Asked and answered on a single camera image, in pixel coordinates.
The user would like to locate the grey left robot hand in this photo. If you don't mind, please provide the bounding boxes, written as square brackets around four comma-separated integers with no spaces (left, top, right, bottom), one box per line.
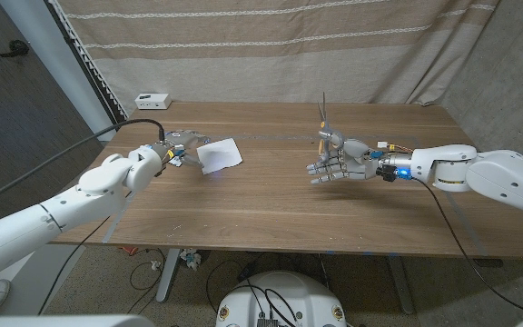
[153,129,212,167]

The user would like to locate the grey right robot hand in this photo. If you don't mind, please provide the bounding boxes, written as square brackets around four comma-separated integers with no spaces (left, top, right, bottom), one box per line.
[305,129,415,185]

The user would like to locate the white paper tissue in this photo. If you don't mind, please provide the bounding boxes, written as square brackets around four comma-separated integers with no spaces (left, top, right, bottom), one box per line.
[196,137,244,175]

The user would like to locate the scissors with beige handles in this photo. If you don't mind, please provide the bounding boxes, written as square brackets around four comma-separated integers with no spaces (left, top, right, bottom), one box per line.
[317,92,347,158]

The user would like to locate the white power strip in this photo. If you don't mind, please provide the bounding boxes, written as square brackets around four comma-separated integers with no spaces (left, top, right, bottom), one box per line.
[134,93,173,111]

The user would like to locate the beige striped curtain backdrop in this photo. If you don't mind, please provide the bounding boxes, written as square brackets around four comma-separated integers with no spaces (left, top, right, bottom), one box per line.
[55,0,502,117]

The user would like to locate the black strip with zigzag trim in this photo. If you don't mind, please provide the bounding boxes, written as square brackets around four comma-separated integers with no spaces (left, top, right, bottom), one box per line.
[43,0,129,132]

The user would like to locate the crumpled blue white scrap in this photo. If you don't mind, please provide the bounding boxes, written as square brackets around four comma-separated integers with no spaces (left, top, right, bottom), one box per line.
[179,248,202,270]

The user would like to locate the grey metal table leg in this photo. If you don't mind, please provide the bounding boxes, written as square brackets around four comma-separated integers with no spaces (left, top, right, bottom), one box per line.
[386,255,416,315]
[155,248,182,304]

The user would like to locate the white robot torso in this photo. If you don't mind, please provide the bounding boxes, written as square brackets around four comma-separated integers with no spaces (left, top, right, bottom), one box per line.
[215,271,348,327]

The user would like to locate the dark grey door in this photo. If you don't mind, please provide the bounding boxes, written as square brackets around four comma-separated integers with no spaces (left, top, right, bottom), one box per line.
[0,0,104,224]

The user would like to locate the white robot chest panel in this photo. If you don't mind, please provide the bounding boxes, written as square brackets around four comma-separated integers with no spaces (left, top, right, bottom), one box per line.
[0,314,156,327]

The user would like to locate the white floor platform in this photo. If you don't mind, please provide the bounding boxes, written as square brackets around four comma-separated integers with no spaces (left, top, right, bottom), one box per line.
[0,253,35,318]

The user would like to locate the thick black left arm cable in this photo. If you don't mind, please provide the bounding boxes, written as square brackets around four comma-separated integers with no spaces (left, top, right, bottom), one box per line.
[0,118,166,213]

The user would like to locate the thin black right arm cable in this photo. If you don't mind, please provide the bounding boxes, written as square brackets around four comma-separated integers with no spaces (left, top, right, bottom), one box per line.
[413,177,523,315]

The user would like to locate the black floor cable loop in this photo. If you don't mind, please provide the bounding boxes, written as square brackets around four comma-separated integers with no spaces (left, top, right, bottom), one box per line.
[128,247,165,292]

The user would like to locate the thin left wrist cable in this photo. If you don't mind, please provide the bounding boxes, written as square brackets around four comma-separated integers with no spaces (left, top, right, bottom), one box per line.
[38,215,113,315]

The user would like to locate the black torso cable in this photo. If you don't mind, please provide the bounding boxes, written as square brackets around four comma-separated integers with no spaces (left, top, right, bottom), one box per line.
[247,284,300,327]

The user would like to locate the black door handle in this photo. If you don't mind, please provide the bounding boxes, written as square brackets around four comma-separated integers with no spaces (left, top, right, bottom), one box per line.
[0,39,30,59]

